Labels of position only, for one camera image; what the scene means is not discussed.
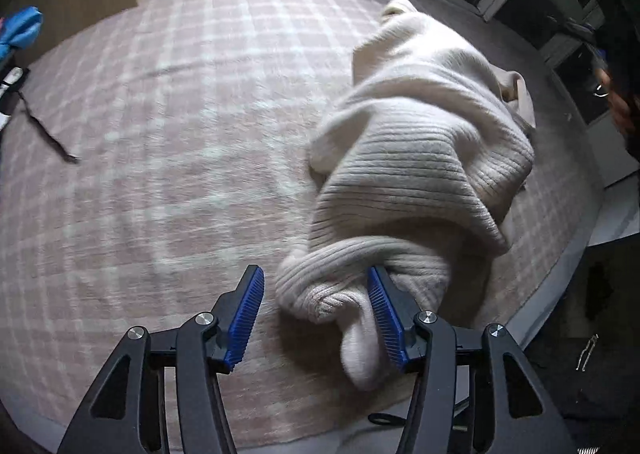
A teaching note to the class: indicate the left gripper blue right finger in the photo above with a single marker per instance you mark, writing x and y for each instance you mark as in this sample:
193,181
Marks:
394,311

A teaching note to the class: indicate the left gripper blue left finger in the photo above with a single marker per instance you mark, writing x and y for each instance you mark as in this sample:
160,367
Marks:
236,313

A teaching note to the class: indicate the cream ribbed knit sweater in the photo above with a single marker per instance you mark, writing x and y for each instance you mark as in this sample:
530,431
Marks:
419,165

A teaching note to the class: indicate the person right hand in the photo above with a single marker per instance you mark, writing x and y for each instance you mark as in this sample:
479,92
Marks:
617,106

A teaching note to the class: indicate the pink plaid woven mat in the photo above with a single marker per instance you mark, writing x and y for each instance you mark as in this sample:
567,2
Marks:
190,120

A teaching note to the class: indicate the white folded garment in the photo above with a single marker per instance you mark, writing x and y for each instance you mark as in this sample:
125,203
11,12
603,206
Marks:
11,83

